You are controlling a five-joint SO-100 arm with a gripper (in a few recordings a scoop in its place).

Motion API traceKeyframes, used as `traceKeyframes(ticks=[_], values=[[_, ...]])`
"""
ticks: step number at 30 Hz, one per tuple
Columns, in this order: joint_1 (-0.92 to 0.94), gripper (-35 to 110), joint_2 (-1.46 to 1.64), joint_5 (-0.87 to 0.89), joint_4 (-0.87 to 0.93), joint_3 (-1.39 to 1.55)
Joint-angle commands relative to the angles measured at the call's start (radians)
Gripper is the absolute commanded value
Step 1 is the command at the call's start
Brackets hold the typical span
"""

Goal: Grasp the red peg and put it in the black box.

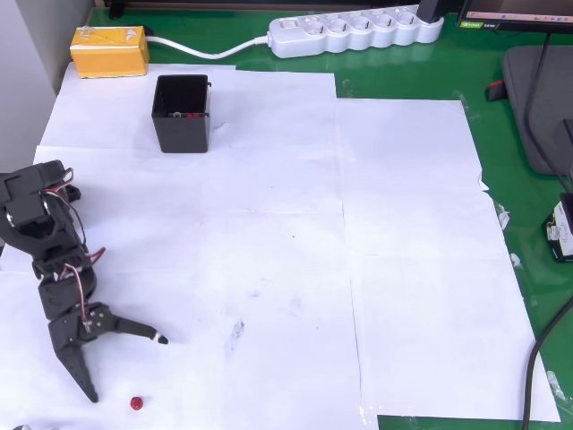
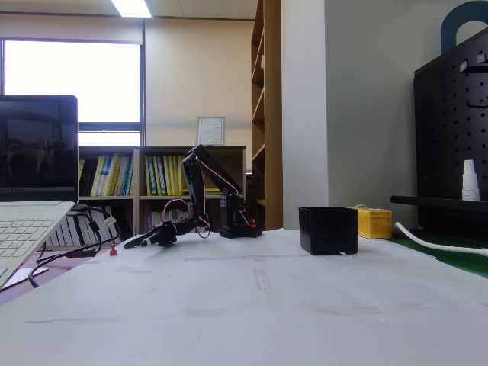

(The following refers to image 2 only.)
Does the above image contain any black square bin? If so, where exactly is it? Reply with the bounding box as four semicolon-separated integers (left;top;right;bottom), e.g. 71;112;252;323
297;206;359;256

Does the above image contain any yellow cardboard box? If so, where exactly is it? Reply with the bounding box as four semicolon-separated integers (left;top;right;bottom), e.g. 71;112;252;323
348;204;393;240

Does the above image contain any upright yellow book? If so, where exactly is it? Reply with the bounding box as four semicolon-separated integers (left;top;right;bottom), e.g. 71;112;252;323
178;155;191;196

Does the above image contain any flat-lying yellow book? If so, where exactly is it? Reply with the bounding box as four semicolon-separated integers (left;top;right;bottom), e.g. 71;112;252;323
181;187;224;196

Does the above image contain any dark wooden low bookshelf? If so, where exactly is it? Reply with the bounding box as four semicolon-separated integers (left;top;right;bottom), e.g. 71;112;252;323
78;146;139;245
135;146;247;236

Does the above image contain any white paper sheet cover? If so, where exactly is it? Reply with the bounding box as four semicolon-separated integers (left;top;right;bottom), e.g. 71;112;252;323
0;228;488;366

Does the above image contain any framed white certificate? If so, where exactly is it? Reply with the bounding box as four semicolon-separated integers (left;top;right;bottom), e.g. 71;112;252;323
197;117;226;147

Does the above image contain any white card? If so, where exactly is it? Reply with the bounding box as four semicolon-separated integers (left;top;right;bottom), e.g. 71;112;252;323
5;268;50;287

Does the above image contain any white laptop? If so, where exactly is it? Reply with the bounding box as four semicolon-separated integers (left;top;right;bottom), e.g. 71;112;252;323
0;95;79;289

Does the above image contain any tall brown wooden bookshelf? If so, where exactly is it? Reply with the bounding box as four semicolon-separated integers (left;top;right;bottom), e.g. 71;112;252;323
250;0;283;232

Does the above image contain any ceiling light panel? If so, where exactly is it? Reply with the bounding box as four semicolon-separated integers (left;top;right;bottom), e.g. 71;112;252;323
111;0;153;18

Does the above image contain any green desk mat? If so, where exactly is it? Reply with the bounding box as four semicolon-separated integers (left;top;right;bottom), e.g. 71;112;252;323
384;228;488;279

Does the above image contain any black pegboard stand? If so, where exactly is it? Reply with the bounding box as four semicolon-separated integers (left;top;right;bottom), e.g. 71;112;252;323
390;26;488;237

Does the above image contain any white dropper bottle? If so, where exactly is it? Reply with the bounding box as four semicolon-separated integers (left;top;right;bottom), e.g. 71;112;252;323
461;159;480;202

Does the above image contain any teal arch-shaped panel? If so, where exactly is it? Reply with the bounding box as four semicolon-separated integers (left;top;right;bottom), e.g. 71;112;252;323
440;0;488;54

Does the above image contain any black usb cable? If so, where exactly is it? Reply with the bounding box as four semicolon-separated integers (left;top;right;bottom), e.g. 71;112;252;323
28;205;104;289
36;205;122;265

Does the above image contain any window with dark frame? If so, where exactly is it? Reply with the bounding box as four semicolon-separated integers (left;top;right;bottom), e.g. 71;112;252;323
0;37;145;148

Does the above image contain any white power cable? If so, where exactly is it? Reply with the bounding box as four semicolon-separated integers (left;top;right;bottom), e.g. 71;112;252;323
394;221;488;257

